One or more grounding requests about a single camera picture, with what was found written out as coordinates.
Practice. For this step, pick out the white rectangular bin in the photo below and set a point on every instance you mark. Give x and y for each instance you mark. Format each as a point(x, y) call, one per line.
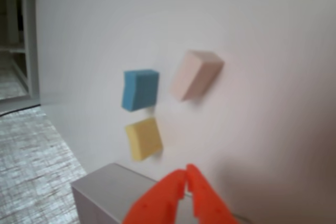
point(105, 195)

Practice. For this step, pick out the blue foam cuboid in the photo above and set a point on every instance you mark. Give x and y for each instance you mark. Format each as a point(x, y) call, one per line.
point(140, 90)

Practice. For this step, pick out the white foam cuboid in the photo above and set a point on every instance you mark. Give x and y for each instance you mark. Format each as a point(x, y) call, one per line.
point(194, 77)

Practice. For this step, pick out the white shelf unit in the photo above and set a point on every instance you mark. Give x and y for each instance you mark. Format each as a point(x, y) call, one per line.
point(30, 37)

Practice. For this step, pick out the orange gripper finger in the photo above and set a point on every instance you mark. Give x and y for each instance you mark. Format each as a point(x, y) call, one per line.
point(207, 203)
point(157, 203)

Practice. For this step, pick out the yellow foam cuboid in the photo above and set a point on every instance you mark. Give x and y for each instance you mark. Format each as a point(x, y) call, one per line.
point(144, 140)

